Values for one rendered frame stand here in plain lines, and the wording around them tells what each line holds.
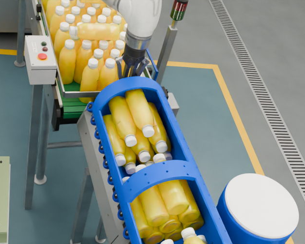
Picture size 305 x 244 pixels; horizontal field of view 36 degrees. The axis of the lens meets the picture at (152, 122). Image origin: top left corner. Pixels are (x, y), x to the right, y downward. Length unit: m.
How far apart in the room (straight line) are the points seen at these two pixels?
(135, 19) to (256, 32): 3.34
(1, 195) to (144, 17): 0.71
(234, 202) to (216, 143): 1.73
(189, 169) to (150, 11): 0.51
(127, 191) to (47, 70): 0.68
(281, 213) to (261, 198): 0.08
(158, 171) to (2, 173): 0.50
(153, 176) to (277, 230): 0.51
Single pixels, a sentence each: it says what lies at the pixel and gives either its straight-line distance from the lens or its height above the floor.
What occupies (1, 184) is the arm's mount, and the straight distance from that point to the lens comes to 1.56.
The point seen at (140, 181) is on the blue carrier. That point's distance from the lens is 1.44.
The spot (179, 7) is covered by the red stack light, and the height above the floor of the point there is 1.23.
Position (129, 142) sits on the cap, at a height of 1.12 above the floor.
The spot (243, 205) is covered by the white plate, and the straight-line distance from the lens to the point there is 1.72.
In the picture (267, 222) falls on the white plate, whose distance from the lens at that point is 1.72.
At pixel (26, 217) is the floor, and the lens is 2.75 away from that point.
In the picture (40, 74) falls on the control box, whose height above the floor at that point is 1.05.
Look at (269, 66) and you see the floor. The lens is 4.41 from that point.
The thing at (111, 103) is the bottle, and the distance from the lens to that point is 1.75.
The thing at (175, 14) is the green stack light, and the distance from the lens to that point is 2.24.
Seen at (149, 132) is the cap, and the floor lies 1.16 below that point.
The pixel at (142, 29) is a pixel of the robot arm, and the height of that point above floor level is 1.45.
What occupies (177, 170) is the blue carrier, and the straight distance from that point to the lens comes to 1.45.
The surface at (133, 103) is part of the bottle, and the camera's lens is 1.69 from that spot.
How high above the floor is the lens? 2.30
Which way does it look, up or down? 43 degrees down
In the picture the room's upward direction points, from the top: 18 degrees clockwise
